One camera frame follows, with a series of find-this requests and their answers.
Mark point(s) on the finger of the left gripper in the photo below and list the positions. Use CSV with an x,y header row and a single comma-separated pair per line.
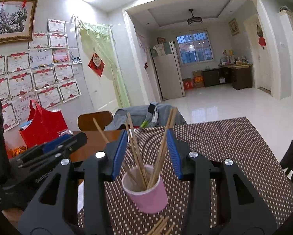
x,y
42,149
67,147

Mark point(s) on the green curtain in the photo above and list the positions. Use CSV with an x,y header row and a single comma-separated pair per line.
x,y
98,38

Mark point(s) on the brown wooden chair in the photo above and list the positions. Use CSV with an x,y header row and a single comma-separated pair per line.
x,y
86,123

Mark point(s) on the beige refrigerator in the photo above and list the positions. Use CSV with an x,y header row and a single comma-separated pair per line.
x,y
168,70

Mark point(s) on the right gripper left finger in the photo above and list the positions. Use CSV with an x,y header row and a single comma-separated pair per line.
x,y
71,200

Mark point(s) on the framed blossom painting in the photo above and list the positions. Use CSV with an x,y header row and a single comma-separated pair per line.
x,y
17,20

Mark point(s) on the grey jacket on chair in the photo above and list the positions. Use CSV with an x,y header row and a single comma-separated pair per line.
x,y
153,115

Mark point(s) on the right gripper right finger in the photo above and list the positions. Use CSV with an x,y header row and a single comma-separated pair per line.
x,y
222,200

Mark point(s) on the plastic wrapped packet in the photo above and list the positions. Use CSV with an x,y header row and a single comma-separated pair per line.
x,y
64,132

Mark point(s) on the brown polka dot mat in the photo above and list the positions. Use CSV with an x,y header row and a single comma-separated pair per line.
x,y
236,139

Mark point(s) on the barred window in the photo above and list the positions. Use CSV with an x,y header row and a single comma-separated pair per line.
x,y
194,47

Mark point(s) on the pink cylindrical cup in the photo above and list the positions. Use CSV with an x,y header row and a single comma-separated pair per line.
x,y
150,201

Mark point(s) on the red gift bag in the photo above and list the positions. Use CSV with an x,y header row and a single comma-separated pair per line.
x,y
44,126

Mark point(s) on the dark wooden desk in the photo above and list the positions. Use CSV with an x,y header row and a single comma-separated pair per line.
x,y
239,76

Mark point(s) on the black ceiling lamp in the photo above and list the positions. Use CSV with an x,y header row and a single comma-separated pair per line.
x,y
193,19

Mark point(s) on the red diamond wall decoration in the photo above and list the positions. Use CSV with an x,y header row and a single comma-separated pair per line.
x,y
96,64

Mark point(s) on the wooden chopstick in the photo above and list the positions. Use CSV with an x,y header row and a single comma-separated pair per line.
x,y
161,225
137,152
113,155
162,151

